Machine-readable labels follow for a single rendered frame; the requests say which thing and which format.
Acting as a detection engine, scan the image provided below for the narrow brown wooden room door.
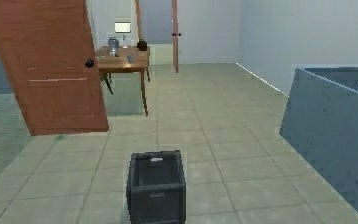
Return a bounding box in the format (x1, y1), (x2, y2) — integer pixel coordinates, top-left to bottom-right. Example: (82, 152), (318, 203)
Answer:
(171, 0), (180, 74)

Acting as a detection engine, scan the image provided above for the pale framed wall picture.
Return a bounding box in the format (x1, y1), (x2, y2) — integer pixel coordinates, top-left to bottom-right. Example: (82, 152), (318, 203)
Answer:
(114, 21), (132, 34)

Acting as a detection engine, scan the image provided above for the blue grey bathtub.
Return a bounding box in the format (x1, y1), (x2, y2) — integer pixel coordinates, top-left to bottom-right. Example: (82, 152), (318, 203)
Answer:
(279, 65), (358, 224)

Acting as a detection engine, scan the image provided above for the brown wooden table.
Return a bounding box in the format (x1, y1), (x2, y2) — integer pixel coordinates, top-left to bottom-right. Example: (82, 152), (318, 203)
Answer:
(95, 45), (152, 117)

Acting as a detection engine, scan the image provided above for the grey glass jar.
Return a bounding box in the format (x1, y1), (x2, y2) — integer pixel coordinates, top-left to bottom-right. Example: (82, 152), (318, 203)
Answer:
(107, 36), (119, 57)

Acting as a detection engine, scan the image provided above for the dark grey square trash can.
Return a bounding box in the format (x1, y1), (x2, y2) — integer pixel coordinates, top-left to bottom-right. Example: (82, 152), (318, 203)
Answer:
(125, 149), (187, 224)

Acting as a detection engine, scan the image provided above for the small black round pot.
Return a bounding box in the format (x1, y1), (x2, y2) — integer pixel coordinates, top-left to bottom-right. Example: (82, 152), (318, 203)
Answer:
(136, 38), (149, 52)

